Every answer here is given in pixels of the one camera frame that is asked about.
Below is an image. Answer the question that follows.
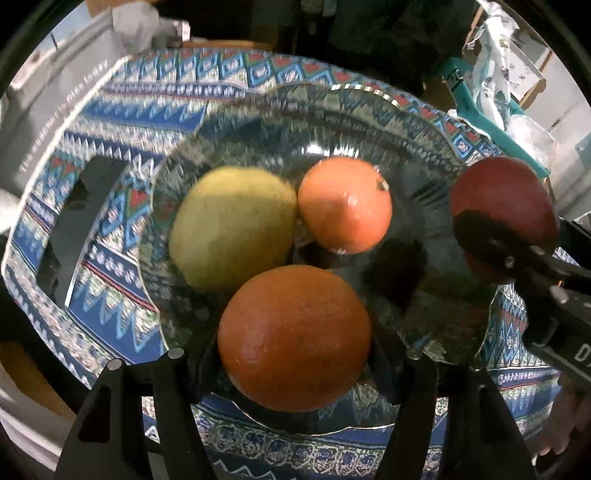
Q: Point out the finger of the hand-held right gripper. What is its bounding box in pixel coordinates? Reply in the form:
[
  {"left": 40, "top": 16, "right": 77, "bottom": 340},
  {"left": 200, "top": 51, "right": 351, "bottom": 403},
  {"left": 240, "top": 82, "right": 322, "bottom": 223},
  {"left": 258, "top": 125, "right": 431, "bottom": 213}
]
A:
[
  {"left": 558, "top": 218, "right": 591, "bottom": 263},
  {"left": 452, "top": 210, "right": 591, "bottom": 301}
]

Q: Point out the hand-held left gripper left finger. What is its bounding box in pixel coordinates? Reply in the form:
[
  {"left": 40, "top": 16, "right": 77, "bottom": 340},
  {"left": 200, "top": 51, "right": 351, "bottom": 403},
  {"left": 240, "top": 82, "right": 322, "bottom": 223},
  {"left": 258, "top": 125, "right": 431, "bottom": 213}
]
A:
[{"left": 54, "top": 347, "right": 218, "bottom": 480}]

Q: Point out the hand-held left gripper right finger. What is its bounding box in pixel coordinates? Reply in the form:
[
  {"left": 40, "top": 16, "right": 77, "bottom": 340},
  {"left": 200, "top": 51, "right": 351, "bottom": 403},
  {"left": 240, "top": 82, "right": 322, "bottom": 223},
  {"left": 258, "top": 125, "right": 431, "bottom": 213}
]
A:
[{"left": 373, "top": 348, "right": 539, "bottom": 480}]

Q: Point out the red apple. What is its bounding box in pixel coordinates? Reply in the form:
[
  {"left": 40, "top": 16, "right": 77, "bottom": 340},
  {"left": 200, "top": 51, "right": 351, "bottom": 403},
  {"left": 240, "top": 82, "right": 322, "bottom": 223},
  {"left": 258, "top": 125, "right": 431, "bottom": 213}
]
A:
[{"left": 449, "top": 156, "right": 559, "bottom": 284}]

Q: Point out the orange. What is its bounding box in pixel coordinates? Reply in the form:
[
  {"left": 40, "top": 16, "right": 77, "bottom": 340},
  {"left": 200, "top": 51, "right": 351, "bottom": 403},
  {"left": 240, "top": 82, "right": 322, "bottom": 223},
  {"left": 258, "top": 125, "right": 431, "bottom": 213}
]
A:
[
  {"left": 217, "top": 264, "right": 372, "bottom": 413},
  {"left": 297, "top": 156, "right": 393, "bottom": 256}
]

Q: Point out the yellow pear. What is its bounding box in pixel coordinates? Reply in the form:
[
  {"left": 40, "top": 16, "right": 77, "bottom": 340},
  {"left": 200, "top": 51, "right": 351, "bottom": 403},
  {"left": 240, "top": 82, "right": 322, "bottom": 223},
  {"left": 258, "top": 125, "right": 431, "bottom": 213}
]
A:
[{"left": 168, "top": 166, "right": 298, "bottom": 294}]

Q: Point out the clear glass bowl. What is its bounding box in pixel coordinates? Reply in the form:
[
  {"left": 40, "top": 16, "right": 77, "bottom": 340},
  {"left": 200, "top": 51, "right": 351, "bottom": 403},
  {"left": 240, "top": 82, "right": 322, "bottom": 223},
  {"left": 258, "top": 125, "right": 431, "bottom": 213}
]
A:
[{"left": 139, "top": 83, "right": 504, "bottom": 437}]

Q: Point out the person's right hand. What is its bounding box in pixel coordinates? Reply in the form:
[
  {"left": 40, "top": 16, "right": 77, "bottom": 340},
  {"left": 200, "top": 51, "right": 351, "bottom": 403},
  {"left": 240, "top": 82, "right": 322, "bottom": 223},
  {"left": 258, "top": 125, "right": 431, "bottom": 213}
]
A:
[{"left": 536, "top": 383, "right": 591, "bottom": 462}]

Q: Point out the teal plastic bin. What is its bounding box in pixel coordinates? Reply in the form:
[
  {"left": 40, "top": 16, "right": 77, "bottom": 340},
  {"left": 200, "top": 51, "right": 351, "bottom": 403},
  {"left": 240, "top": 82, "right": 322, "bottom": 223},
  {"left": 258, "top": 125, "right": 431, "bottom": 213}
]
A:
[{"left": 438, "top": 58, "right": 552, "bottom": 178}]

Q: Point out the clear plastic bag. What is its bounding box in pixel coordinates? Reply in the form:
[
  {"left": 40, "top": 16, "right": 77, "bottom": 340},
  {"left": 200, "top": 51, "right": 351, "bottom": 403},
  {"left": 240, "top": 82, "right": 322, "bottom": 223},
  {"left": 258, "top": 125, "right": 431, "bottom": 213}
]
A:
[{"left": 505, "top": 113, "right": 559, "bottom": 167}]

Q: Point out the wooden shelf unit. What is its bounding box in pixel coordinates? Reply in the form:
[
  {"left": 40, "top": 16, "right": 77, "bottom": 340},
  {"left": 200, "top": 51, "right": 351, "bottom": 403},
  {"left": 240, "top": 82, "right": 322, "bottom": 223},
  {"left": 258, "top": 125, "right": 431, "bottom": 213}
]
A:
[{"left": 471, "top": 7, "right": 555, "bottom": 114}]

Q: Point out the white plastic basket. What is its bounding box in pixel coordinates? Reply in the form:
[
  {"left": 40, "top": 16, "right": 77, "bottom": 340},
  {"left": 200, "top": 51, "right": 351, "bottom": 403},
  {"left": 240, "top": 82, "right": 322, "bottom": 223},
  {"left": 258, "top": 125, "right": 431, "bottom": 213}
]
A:
[{"left": 503, "top": 28, "right": 546, "bottom": 100}]

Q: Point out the black flat rectangular object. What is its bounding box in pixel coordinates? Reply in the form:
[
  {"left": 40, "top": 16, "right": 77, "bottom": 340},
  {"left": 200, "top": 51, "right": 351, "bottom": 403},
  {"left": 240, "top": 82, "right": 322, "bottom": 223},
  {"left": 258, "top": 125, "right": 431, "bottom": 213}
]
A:
[{"left": 36, "top": 156, "right": 126, "bottom": 308}]

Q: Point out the blue patterned tablecloth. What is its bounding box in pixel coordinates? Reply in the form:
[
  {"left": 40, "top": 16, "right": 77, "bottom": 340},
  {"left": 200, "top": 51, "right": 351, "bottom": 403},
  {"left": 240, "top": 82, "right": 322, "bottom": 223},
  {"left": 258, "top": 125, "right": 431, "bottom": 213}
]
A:
[{"left": 0, "top": 48, "right": 564, "bottom": 480}]

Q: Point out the grey tote bag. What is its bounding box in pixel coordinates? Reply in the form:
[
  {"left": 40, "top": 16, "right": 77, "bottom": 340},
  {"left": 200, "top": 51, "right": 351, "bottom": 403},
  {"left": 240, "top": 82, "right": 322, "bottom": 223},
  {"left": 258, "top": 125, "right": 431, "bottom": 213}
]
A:
[{"left": 9, "top": 28, "right": 116, "bottom": 185}]

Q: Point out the wooden drawer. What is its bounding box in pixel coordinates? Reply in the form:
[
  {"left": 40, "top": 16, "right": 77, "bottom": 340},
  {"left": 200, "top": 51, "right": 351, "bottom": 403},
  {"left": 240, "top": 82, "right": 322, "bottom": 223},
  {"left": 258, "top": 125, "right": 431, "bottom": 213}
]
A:
[{"left": 182, "top": 39, "right": 254, "bottom": 51}]

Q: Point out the grey clothing pile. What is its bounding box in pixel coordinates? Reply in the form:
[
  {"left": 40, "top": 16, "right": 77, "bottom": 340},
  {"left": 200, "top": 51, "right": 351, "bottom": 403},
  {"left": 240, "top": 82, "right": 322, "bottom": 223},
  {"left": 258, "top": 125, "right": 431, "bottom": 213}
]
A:
[{"left": 111, "top": 0, "right": 192, "bottom": 51}]

